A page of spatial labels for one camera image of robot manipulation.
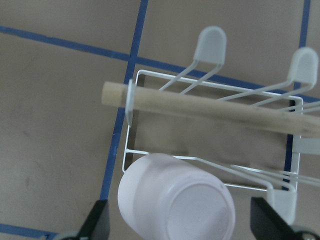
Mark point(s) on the pink plastic cup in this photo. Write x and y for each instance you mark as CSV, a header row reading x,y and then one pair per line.
x,y
165,198

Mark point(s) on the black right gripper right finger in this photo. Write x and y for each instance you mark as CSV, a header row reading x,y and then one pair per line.
x,y
266,224

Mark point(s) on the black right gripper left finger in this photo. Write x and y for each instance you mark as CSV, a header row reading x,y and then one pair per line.
x,y
95,227

